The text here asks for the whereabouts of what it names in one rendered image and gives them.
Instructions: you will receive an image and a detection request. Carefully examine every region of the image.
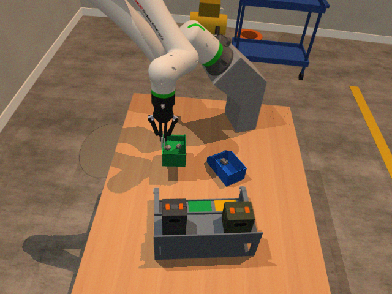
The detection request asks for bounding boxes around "blue bin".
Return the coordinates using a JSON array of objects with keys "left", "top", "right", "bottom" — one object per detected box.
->
[{"left": 206, "top": 150, "right": 247, "bottom": 186}]

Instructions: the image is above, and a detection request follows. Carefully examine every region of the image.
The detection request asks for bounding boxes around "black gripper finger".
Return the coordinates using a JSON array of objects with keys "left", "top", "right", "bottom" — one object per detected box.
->
[
  {"left": 164, "top": 115, "right": 178, "bottom": 149},
  {"left": 148, "top": 115, "right": 163, "bottom": 148}
]

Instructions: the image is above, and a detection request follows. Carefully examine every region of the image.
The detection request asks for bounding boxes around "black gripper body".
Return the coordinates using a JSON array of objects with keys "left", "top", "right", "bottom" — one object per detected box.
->
[{"left": 153, "top": 107, "right": 174, "bottom": 123}]

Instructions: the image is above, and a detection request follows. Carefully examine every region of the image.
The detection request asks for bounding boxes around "grey shelf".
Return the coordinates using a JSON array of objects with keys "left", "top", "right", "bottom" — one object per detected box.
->
[{"left": 153, "top": 186, "right": 263, "bottom": 260}]

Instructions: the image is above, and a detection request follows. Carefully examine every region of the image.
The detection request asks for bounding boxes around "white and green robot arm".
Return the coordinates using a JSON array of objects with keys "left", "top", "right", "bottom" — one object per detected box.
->
[{"left": 87, "top": 0, "right": 233, "bottom": 110}]

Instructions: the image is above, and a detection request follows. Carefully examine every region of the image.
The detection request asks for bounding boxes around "black rectangular case with oval handle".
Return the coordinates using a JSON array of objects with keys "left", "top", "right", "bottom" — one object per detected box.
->
[{"left": 162, "top": 198, "right": 187, "bottom": 235}]

